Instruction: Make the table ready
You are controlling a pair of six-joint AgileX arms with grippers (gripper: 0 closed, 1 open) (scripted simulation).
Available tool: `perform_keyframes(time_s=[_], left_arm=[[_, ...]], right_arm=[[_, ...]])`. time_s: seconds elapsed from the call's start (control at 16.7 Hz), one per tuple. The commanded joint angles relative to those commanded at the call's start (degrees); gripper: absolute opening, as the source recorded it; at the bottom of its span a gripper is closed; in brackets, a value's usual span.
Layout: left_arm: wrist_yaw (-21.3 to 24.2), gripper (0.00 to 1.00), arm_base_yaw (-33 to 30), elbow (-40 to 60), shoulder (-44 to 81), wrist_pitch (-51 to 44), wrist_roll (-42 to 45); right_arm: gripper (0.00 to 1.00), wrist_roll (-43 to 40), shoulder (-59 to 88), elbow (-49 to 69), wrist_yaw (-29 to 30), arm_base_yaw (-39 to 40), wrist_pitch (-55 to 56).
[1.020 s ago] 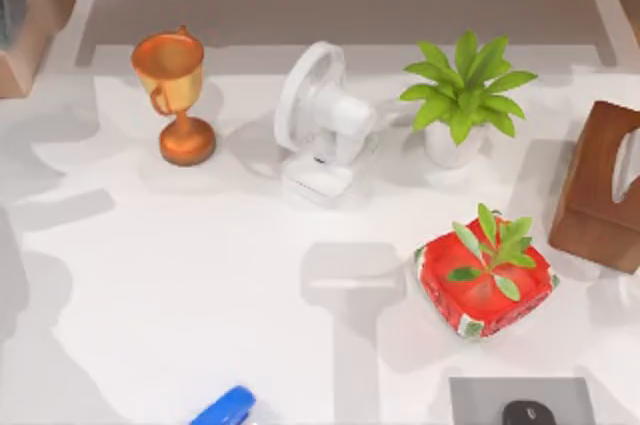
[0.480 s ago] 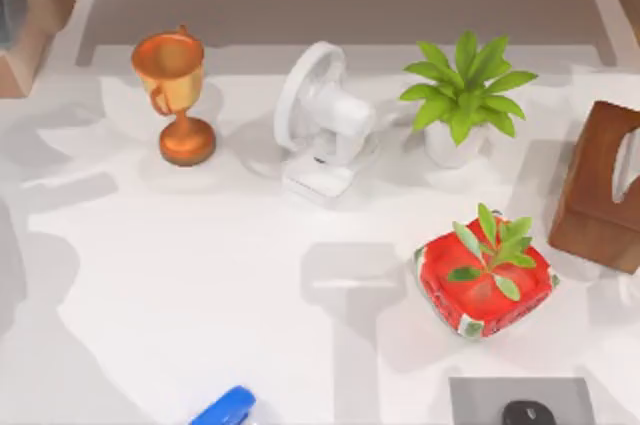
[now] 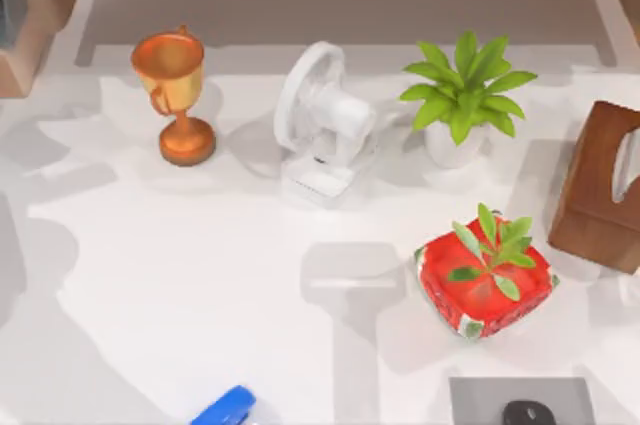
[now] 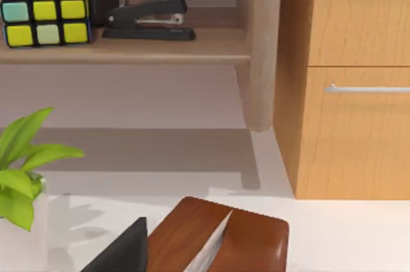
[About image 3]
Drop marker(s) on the white desk fan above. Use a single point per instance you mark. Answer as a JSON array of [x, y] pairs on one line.
[[325, 115]]

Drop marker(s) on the green plant in white pot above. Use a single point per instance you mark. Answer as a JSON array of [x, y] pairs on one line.
[[462, 90]]

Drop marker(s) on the orange trophy cup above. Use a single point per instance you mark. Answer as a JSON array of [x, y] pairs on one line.
[[172, 75]]

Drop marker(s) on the red square plant pot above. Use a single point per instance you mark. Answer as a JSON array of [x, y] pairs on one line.
[[480, 280]]

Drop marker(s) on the blue stapler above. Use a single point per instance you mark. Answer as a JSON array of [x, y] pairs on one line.
[[227, 407]]

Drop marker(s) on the grey mouse pad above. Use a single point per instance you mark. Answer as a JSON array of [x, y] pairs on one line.
[[475, 395]]

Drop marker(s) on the brown wooden tissue box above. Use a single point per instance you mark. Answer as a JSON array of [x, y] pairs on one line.
[[590, 185]]

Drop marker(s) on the black computer mouse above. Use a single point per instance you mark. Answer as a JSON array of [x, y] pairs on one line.
[[527, 414]]

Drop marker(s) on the wooden cabinet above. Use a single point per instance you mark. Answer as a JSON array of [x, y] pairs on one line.
[[25, 20]]

